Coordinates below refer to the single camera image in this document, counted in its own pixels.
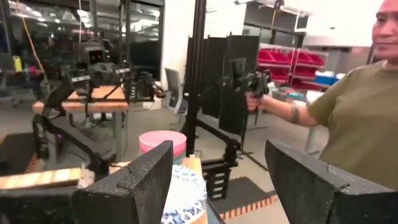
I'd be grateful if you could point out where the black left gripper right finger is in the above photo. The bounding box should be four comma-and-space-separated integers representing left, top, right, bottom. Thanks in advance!
264, 138, 398, 224

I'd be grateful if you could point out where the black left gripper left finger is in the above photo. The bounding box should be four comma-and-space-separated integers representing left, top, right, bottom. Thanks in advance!
0, 139, 174, 224

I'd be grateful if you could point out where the pink bowl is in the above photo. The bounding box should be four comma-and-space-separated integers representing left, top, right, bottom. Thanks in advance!
139, 130, 188, 157

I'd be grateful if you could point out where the blue patterned white plate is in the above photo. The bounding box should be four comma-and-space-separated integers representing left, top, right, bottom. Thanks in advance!
160, 164, 208, 224

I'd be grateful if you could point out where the person's forearm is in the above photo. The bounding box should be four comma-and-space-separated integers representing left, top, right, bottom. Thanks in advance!
262, 95, 318, 128

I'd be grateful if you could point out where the black hazard-striped floor mat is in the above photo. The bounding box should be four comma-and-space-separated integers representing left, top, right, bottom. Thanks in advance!
210, 176, 280, 221
0, 133, 40, 175

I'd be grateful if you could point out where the person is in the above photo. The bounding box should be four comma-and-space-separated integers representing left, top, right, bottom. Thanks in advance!
306, 0, 398, 191

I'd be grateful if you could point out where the wooden workbench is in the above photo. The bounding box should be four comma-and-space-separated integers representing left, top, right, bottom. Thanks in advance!
32, 85, 131, 162

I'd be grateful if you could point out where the person's hand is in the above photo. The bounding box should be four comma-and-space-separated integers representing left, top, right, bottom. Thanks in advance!
244, 91, 269, 113

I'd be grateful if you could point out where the grey office chair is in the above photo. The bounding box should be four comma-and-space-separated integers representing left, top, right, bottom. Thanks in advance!
162, 67, 190, 115

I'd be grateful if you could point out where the blue storage bin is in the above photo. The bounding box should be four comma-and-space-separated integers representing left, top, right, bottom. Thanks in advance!
314, 70, 340, 86

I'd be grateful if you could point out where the black robot rig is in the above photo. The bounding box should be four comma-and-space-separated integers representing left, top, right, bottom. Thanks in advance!
67, 39, 156, 103

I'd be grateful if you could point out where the rack with red bins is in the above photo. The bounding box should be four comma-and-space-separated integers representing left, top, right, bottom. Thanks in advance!
257, 46, 330, 91

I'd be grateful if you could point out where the black partition panel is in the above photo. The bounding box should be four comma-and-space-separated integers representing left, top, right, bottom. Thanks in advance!
185, 34, 261, 119

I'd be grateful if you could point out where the yellow bottle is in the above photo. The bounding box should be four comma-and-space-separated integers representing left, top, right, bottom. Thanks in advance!
12, 55, 24, 73

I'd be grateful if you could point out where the yellow hanging cord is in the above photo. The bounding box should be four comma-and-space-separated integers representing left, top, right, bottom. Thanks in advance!
18, 0, 48, 82

